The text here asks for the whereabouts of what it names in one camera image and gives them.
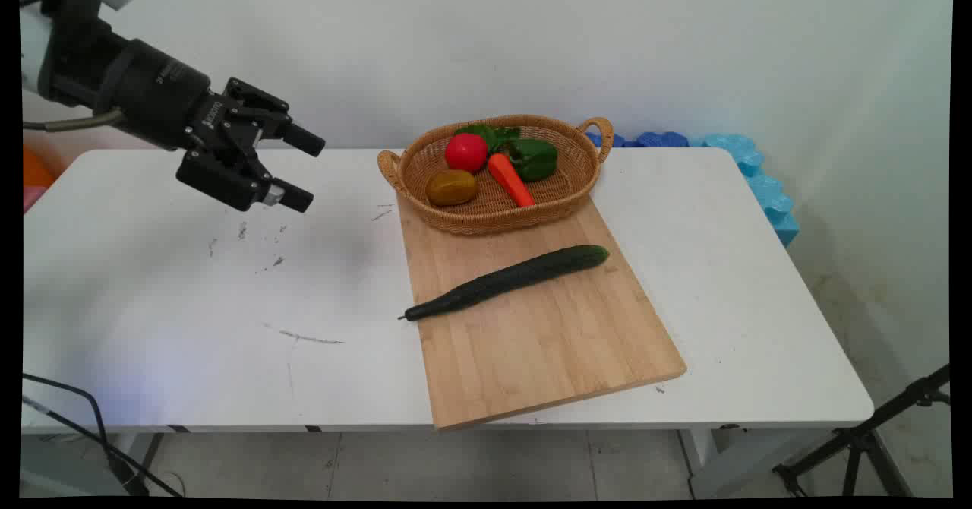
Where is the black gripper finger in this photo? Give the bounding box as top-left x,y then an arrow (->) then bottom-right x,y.
219,77 -> 327,159
175,144 -> 315,214

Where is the yellow-brown toy bell pepper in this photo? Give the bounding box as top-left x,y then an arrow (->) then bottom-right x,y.
424,169 -> 480,207

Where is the red toy tomato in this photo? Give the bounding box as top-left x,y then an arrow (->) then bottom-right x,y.
444,133 -> 489,174

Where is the green leafy toy vegetable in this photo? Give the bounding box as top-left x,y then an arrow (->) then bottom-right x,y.
454,123 -> 522,153

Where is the orange round object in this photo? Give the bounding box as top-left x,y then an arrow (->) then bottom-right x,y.
23,144 -> 58,190

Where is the orange toy carrot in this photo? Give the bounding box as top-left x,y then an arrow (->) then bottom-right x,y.
487,153 -> 535,208

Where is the green toy bell pepper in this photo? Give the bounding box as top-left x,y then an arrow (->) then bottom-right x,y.
507,138 -> 559,183

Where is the dark green cucumber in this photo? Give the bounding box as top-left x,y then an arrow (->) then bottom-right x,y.
397,245 -> 611,322

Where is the white table leg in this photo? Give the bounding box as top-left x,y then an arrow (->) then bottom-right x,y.
678,425 -> 741,498
106,432 -> 166,495

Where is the wooden cutting board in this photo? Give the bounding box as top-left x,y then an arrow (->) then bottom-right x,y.
396,190 -> 688,432

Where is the light blue foam block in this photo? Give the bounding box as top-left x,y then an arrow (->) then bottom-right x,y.
687,133 -> 800,248

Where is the black tripod stand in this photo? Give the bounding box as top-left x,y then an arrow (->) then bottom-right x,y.
772,363 -> 951,498

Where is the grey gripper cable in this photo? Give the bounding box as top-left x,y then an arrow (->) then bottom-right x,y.
23,109 -> 126,131

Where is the woven wicker basket with handles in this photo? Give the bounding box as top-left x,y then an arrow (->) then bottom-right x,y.
377,114 -> 614,236

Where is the black floor cable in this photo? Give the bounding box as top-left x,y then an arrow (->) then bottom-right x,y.
21,372 -> 141,495
21,395 -> 185,498

